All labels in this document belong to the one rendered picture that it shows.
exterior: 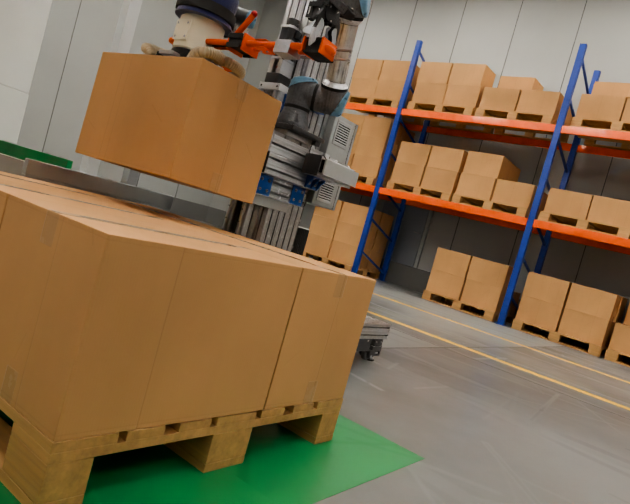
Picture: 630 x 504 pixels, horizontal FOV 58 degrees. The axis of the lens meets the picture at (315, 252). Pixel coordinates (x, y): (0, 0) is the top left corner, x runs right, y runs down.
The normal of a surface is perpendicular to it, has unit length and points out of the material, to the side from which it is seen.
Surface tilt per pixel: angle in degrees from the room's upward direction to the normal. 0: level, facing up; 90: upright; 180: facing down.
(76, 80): 90
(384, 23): 90
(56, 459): 90
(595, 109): 90
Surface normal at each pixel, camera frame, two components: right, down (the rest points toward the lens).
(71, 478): 0.77, 0.25
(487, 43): -0.59, -0.13
